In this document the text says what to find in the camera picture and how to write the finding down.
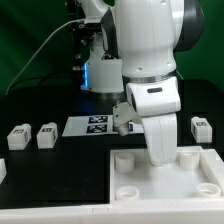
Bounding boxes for white square tabletop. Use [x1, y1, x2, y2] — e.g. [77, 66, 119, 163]
[110, 146, 224, 201]

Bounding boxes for white L-shaped obstacle fence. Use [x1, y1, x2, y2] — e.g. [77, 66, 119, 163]
[0, 148, 224, 224]

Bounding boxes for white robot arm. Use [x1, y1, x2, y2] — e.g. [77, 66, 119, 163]
[80, 0, 204, 166]

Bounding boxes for black camera stand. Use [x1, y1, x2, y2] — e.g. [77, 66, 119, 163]
[66, 0, 88, 91]

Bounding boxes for grey camera on stand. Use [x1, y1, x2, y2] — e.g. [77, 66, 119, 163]
[84, 17, 101, 29]

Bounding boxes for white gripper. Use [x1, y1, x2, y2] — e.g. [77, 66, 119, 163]
[142, 113, 177, 166]

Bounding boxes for white camera cable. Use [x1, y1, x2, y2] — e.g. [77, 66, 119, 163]
[5, 18, 86, 96]

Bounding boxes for white sheet with tags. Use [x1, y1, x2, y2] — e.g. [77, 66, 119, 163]
[62, 114, 148, 138]

